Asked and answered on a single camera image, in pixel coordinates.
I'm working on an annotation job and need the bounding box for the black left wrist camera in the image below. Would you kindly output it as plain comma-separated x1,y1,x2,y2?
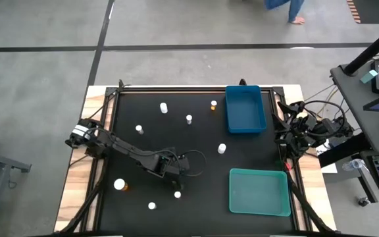
156,153,174,172

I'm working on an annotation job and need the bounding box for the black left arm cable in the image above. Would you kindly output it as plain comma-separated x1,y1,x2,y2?
176,149,207,178

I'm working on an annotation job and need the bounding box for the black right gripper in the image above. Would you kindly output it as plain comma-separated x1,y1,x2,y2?
272,101,309,158

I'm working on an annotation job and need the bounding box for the black vertical pole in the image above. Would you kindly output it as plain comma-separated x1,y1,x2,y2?
343,21,379,77

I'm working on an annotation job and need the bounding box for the large orange pill bottle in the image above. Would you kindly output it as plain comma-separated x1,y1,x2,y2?
113,178,130,192

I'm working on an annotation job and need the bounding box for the black hazard-striped floor mat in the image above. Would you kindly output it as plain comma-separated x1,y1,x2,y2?
346,0,379,24

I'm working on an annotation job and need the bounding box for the black aluminium table frame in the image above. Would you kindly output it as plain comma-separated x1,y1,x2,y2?
55,78,338,237

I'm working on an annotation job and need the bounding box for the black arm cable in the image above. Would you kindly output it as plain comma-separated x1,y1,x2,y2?
176,149,207,178
303,99,347,136

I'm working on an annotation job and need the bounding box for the dark grey desk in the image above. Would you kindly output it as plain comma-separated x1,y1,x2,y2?
317,54,379,228

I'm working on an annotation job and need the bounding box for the clear water bottle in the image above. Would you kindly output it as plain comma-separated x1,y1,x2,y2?
341,158,368,172

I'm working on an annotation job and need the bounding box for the teal plastic bin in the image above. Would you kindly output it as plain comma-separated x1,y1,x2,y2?
228,168,291,217

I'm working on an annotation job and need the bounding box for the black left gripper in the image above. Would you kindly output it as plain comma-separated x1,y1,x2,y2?
168,147,191,192

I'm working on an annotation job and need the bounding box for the black table mat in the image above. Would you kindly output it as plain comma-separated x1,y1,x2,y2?
105,91,297,233

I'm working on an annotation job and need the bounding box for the blue plastic bin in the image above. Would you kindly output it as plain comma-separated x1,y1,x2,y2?
225,85,268,134

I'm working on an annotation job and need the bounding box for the person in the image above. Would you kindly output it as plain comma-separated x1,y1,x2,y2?
263,0,306,26

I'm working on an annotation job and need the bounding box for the yellow floor cable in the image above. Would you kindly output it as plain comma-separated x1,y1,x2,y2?
316,86,341,116

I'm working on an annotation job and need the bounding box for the grey floor cable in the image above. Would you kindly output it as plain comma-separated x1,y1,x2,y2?
303,84,338,102

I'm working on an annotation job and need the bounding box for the small teal box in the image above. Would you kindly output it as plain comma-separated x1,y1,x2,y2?
359,69,379,84

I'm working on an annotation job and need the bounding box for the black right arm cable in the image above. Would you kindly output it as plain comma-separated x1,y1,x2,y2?
303,99,347,136

